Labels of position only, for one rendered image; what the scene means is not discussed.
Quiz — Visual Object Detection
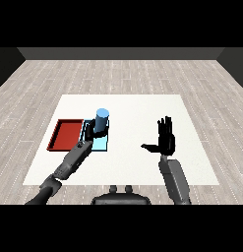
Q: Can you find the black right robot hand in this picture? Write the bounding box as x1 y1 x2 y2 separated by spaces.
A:
140 115 176 157

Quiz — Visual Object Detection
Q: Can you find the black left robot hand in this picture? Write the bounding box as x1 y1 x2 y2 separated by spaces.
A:
84 119 110 143

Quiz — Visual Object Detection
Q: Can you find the dark grey robot body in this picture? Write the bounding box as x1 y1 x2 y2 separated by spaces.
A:
91 184 152 206

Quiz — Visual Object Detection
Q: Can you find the light blue shallow open box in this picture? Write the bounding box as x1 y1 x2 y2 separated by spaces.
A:
79 118 111 153

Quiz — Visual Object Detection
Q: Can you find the blue can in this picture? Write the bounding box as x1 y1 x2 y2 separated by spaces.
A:
93 107 110 134

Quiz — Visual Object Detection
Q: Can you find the red shallow open box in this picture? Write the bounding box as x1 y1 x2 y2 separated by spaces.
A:
46 118 85 153

